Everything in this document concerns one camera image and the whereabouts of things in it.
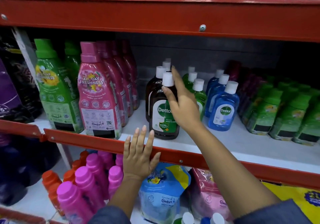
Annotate person's right hand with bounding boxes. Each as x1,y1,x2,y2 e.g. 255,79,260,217
161,65,204,132

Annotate green fabric softener bottle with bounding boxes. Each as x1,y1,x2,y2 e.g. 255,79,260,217
34,38,85,134
63,40,82,91

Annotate blue antiseptic bottle white cap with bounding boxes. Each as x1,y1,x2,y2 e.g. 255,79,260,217
204,74,230,118
208,81,240,132
206,69,225,94

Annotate person's left hand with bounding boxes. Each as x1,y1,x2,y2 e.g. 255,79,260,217
122,125,161,181

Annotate pink fabric softener bottle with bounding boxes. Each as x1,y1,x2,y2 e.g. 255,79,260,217
121,40,140,111
96,41,129,127
110,40,135,118
77,41,123,140

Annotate yellow detergent pack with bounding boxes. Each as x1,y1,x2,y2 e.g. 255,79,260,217
261,181,320,224

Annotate small white bottle cap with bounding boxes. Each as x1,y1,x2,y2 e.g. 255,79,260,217
181,211,195,224
211,212,226,224

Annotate row of green refill pouches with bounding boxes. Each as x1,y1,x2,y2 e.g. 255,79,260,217
237,75,320,146

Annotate black detergent bag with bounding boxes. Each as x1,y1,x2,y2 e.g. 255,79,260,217
0,28,43,119

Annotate group of pink capped bottles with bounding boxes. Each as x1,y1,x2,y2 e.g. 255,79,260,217
56,150,124,224

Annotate purple detergent bag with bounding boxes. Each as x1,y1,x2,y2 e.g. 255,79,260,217
0,58,34,124

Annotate red shelf with white board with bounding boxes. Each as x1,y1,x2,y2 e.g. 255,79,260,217
30,100,320,190

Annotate row of maroon refill pouches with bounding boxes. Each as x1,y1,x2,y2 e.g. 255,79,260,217
226,60,266,117

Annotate grey shelf upright post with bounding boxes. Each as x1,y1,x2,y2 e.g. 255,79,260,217
11,27,73,170

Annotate short red shelf beam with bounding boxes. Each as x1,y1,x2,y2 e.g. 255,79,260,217
0,119,47,142

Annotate long red metal shelf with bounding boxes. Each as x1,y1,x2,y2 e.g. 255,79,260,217
0,0,320,43

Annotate blue softener pouch yellow corner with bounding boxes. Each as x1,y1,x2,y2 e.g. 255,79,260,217
138,162,192,224

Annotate person's right forearm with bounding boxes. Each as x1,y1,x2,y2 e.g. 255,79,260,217
184,124,313,224

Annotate person's left forearm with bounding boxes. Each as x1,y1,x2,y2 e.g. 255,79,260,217
87,174,150,224

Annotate dark blue bottles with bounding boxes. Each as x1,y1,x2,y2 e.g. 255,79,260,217
0,133,62,207

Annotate red floor-level shelf beam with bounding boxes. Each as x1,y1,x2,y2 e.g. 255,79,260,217
0,206,66,224

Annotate green antiseptic bottle white cap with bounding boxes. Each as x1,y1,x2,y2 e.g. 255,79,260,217
192,78,208,122
184,72,198,91
182,66,196,82

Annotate pink softener pouch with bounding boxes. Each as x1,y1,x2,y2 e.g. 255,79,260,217
188,167,233,222

